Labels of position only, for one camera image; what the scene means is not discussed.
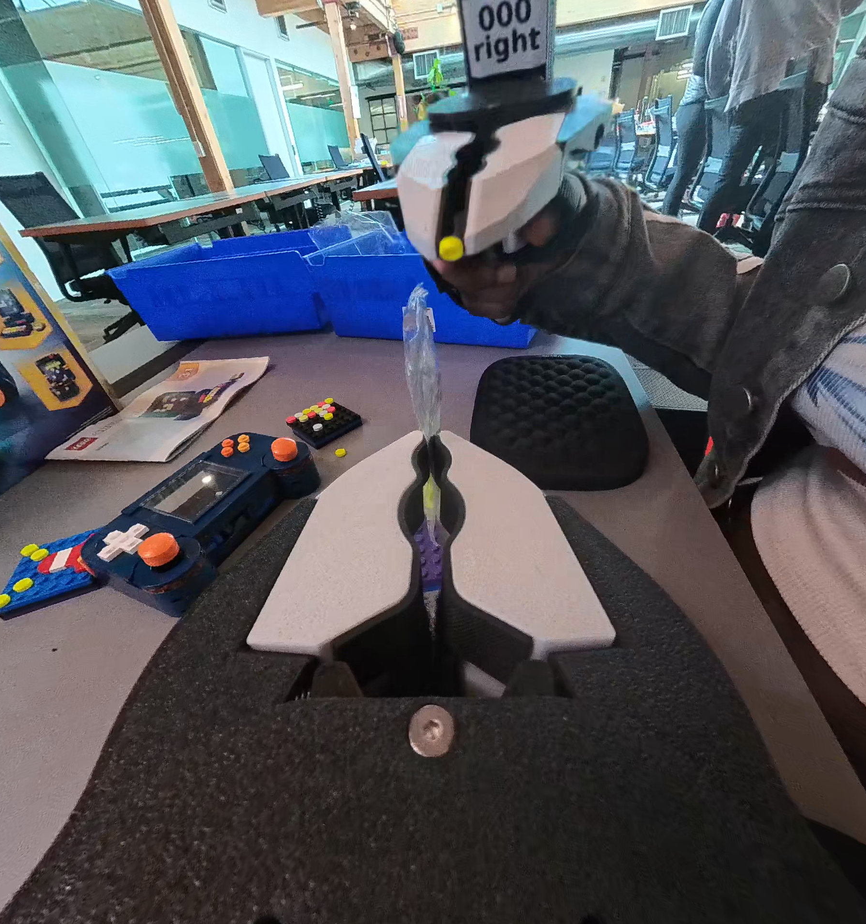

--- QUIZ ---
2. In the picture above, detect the person's torso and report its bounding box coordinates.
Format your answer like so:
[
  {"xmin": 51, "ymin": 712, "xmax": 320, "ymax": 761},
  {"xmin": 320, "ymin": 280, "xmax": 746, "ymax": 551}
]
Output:
[{"xmin": 693, "ymin": 0, "xmax": 866, "ymax": 730}]

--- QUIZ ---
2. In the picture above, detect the black office chair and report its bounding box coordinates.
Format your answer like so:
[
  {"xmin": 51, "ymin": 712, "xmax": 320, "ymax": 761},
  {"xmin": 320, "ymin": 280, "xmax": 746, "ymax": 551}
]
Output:
[{"xmin": 0, "ymin": 172, "xmax": 141, "ymax": 340}]

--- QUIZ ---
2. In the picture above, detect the person's right hand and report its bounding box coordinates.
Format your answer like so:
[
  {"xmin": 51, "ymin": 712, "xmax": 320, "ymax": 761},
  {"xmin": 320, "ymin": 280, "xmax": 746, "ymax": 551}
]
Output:
[{"xmin": 432, "ymin": 173, "xmax": 599, "ymax": 323}]

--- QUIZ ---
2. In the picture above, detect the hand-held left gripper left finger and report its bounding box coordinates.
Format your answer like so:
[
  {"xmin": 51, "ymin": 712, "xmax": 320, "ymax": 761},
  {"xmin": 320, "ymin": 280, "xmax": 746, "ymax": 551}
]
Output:
[{"xmin": 247, "ymin": 431, "xmax": 434, "ymax": 659}]

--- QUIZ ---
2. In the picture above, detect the toy set box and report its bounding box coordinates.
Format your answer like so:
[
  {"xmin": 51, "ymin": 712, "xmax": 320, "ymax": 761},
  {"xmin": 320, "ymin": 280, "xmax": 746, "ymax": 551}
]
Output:
[{"xmin": 0, "ymin": 205, "xmax": 120, "ymax": 517}]

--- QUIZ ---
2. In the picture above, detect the purple brick plate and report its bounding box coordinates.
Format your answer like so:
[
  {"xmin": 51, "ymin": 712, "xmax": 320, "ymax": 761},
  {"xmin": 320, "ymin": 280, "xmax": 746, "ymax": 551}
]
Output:
[{"xmin": 414, "ymin": 521, "xmax": 454, "ymax": 591}]

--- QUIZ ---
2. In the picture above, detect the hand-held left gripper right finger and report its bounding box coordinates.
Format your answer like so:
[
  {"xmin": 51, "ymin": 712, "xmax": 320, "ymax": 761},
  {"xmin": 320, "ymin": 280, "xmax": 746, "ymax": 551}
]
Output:
[{"xmin": 433, "ymin": 431, "xmax": 616, "ymax": 659}]

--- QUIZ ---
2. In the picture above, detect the navy brick game console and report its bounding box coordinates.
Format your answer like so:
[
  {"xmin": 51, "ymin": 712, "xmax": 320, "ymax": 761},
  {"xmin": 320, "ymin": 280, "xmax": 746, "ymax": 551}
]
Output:
[{"xmin": 83, "ymin": 432, "xmax": 322, "ymax": 618}]

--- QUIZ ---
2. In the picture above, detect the long wooden office desk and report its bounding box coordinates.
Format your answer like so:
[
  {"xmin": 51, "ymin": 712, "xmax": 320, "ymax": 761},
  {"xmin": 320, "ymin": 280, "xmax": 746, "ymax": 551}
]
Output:
[{"xmin": 20, "ymin": 167, "xmax": 376, "ymax": 250}]

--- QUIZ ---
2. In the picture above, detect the blue plastic bin with label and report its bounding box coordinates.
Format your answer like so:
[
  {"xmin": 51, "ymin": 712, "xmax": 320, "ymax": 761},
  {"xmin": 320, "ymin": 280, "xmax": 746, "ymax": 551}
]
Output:
[{"xmin": 306, "ymin": 231, "xmax": 536, "ymax": 349}]

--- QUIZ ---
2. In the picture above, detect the blue brick plate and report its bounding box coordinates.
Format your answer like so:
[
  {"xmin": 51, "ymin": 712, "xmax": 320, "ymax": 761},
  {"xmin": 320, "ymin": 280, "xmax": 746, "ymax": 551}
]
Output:
[{"xmin": 0, "ymin": 530, "xmax": 102, "ymax": 618}]

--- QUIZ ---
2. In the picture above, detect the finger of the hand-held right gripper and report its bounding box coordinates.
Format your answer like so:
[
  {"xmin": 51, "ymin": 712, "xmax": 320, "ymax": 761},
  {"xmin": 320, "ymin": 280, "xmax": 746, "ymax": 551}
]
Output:
[
  {"xmin": 464, "ymin": 113, "xmax": 573, "ymax": 255},
  {"xmin": 395, "ymin": 128, "xmax": 477, "ymax": 262}
]

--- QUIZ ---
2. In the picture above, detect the small clear plastic bag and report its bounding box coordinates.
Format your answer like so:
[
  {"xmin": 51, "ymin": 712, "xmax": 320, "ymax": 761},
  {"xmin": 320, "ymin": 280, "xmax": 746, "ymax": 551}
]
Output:
[{"xmin": 402, "ymin": 283, "xmax": 454, "ymax": 622}]

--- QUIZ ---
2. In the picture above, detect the instruction booklet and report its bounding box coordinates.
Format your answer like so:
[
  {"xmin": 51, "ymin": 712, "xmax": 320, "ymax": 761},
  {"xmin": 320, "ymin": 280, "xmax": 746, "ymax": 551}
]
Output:
[{"xmin": 45, "ymin": 356, "xmax": 271, "ymax": 463}]

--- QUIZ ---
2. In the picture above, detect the person's right forearm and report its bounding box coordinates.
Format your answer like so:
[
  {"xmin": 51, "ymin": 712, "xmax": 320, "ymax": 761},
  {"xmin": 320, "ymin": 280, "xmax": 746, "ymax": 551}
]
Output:
[{"xmin": 512, "ymin": 173, "xmax": 773, "ymax": 405}]

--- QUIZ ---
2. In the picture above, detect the black armrest pad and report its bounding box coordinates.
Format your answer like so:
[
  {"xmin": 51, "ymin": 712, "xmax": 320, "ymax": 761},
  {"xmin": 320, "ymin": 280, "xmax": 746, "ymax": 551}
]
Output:
[{"xmin": 469, "ymin": 354, "xmax": 650, "ymax": 492}]

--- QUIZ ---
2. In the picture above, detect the black brick plate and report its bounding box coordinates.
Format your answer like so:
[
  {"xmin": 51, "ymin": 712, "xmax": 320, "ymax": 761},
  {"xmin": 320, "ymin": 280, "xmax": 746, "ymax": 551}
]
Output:
[{"xmin": 286, "ymin": 398, "xmax": 364, "ymax": 450}]

